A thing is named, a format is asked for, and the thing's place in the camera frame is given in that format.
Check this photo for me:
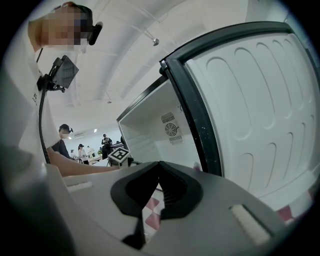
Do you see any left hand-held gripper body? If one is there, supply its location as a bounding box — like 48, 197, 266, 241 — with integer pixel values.
106, 147, 143, 169

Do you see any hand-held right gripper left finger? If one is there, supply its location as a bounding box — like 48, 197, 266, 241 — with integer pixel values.
46, 161, 161, 256

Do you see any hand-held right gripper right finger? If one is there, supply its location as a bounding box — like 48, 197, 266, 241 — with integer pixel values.
147, 160, 291, 256

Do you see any person's left forearm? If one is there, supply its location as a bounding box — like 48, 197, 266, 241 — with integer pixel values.
47, 149, 121, 177

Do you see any black chest-mounted device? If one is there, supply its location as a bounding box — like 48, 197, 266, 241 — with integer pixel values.
36, 54, 80, 94

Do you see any person's white shirt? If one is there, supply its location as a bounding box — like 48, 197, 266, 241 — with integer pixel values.
0, 19, 61, 176

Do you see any person's head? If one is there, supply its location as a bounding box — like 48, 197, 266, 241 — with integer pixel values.
27, 1, 95, 52

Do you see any black head-worn camera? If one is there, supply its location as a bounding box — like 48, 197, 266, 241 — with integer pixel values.
61, 1, 104, 46

